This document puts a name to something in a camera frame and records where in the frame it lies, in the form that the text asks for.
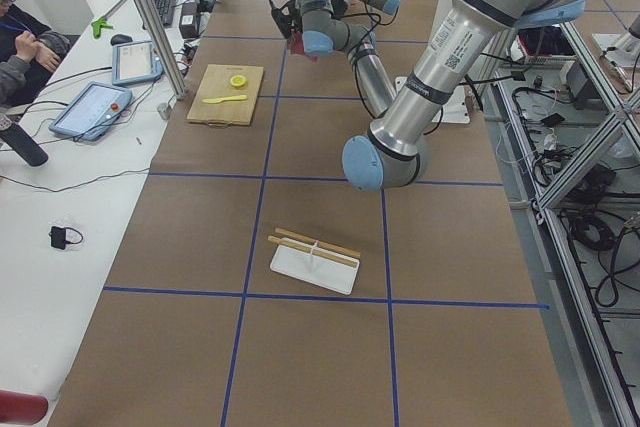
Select yellow plastic knife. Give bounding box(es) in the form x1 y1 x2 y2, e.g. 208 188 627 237
202 94 248 104

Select black computer mouse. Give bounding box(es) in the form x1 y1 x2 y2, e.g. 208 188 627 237
110 34 133 46

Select seated person dark jacket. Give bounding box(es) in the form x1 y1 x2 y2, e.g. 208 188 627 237
1 0 71 107

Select wooden rack rod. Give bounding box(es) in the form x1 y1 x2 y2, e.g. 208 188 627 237
268 236 358 268
275 227 361 258

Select bamboo cutting board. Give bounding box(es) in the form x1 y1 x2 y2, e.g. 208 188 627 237
187 64 264 126

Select black power adapter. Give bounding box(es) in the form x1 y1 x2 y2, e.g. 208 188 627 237
179 2 201 39

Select green plastic clamp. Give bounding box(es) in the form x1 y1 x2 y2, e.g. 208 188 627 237
91 16 114 39

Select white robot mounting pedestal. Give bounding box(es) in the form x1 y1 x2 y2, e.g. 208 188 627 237
388 74 470 131

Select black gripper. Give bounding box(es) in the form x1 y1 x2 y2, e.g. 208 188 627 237
289 10 303 36

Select yellow lemon slices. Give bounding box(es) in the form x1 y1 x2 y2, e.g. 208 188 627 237
229 75 247 89

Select pink microfibre cloth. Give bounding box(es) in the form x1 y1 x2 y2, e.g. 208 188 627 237
287 31 318 63

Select blue teach pendant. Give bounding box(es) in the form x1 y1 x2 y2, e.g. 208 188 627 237
49 82 133 141
111 40 164 86

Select aluminium side frame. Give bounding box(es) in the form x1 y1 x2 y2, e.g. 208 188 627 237
489 0 639 426

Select aluminium frame post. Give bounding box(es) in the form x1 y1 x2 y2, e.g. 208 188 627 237
134 0 187 100

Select white towel rack tray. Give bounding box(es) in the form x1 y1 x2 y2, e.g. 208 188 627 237
269 246 360 295

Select near blue teach pendant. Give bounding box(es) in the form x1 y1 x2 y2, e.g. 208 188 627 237
49 82 133 141

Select far blue teach pendant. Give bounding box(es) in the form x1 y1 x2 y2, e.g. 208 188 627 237
111 40 164 86

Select red cylinder object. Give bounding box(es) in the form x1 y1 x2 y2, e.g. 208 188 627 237
0 390 49 425

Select black water bottle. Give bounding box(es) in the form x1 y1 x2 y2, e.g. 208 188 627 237
1 114 49 167

